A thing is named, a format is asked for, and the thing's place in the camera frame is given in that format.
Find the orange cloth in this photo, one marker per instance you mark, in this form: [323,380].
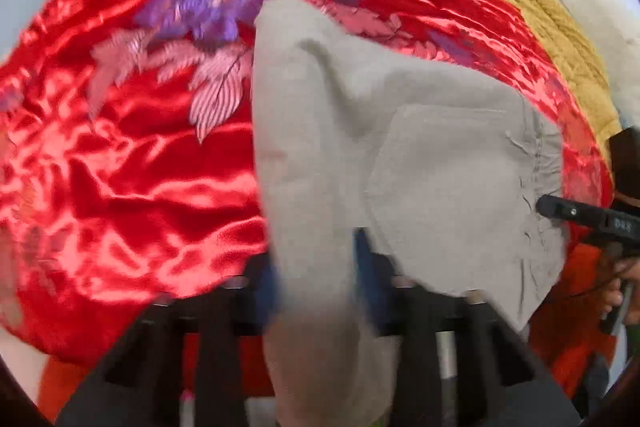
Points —
[60,387]
[570,332]

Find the grey pants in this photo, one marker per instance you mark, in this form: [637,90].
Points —
[325,132]

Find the red embroidered satin blanket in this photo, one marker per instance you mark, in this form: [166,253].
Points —
[125,182]

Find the yellow quilt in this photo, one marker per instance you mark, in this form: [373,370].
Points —
[550,22]

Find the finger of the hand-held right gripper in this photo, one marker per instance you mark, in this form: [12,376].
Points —
[560,208]

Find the person's right hand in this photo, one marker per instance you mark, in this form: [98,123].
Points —
[634,272]

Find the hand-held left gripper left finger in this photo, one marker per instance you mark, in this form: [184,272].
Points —
[266,294]

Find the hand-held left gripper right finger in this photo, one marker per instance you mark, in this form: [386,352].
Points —
[367,289]

